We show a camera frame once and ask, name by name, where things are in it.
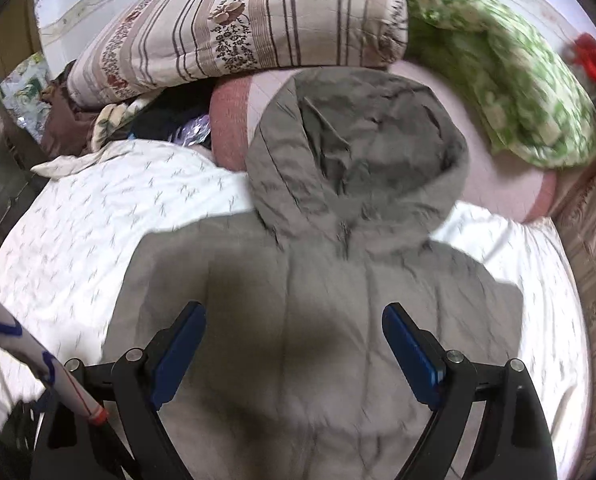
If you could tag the cream floral cloth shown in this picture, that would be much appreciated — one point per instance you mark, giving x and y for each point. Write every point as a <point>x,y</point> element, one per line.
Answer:
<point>114,117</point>

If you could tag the grey hooded puffer jacket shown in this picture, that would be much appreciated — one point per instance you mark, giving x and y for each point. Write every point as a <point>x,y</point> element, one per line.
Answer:
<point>349,172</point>

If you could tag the maroon garment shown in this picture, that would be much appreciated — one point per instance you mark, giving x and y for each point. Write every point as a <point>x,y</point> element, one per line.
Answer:
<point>68,128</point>

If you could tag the striped floral folded quilt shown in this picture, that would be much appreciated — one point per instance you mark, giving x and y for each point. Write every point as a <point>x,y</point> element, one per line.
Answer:
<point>157,44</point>

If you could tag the green white floral cloth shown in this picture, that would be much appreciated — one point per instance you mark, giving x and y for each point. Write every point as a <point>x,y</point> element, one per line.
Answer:
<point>528,100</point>

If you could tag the white leaf-print bed sheet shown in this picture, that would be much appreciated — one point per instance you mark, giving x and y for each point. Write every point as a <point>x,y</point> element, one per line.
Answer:
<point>63,263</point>

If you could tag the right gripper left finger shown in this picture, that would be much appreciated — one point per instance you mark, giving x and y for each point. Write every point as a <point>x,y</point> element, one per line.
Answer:
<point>138,384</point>

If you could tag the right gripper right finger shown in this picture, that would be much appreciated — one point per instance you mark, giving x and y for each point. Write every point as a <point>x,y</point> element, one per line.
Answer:
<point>513,440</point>

